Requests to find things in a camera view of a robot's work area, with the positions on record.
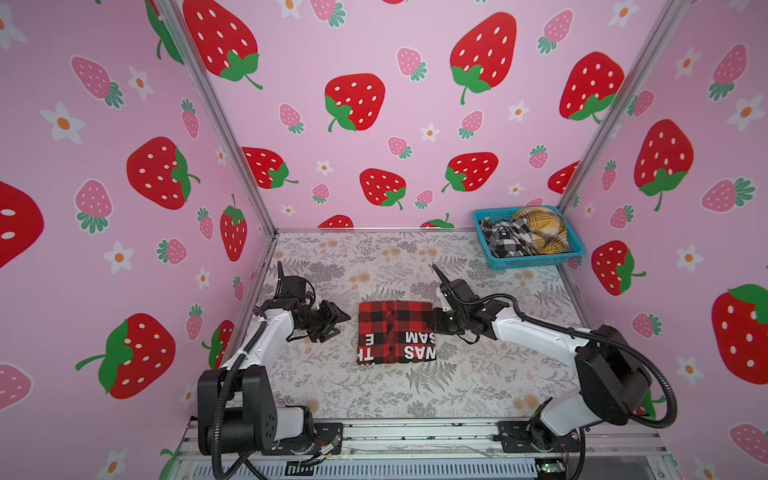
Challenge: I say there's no teal plastic basket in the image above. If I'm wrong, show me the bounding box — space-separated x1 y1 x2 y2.
473 206 585 270

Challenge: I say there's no yellow plaid shirt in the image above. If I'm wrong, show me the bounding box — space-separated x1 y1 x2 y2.
513 206 571 255

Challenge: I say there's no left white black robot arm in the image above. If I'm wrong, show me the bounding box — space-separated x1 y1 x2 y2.
197 276 351 457

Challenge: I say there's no black white plaid shirt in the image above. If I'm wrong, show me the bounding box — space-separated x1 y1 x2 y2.
479 217 535 259

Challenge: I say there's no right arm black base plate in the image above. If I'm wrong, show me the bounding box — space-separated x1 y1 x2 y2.
493 421 581 454

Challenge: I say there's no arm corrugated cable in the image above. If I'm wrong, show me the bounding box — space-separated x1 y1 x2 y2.
211 320 271 480
431 262 679 430

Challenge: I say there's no red black plaid shirt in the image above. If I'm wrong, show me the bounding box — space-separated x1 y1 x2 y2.
357 301 437 365

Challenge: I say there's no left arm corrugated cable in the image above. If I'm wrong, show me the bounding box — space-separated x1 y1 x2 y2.
211 320 271 480

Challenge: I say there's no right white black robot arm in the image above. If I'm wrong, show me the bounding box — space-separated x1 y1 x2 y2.
431 278 651 450

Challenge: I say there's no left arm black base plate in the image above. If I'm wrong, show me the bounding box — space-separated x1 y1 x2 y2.
262 422 344 456

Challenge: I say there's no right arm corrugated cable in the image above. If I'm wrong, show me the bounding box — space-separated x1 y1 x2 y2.
431 262 679 430

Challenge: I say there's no aluminium rail frame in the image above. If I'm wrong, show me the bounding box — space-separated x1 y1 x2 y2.
164 416 679 480

